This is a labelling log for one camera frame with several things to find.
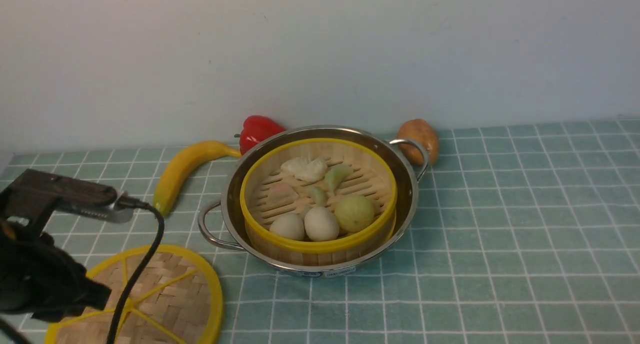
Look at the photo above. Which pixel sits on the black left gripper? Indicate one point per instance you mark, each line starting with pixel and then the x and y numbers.
pixel 40 279

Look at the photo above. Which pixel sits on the bamboo steamer lid yellow rim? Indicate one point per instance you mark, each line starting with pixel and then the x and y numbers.
pixel 177 299

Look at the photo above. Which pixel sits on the bamboo steamer basket yellow rim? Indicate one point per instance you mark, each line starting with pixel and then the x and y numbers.
pixel 372 178

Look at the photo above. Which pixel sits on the stainless steel pot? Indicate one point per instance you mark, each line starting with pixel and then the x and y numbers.
pixel 222 222

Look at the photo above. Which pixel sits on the yellow banana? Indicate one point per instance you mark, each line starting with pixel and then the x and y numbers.
pixel 181 167

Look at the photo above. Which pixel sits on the pink dumpling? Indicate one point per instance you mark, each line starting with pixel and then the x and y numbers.
pixel 280 192

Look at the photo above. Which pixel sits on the white steamed bun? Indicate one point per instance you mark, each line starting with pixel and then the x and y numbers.
pixel 321 224
pixel 289 225

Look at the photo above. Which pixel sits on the red bell pepper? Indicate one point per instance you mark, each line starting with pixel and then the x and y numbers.
pixel 255 129

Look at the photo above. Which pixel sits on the white dumpling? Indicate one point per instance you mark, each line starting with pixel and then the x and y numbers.
pixel 296 167
pixel 312 171

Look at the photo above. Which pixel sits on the small green dumpling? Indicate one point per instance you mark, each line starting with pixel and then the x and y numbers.
pixel 317 195

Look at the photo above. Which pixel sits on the green steamed bun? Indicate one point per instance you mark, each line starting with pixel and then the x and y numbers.
pixel 355 213

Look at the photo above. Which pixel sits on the brown potato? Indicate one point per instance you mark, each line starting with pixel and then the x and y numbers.
pixel 422 132

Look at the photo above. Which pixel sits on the green checkered tablecloth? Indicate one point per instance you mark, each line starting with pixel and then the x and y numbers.
pixel 523 234

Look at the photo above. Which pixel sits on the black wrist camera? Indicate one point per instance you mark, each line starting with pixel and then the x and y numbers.
pixel 32 198

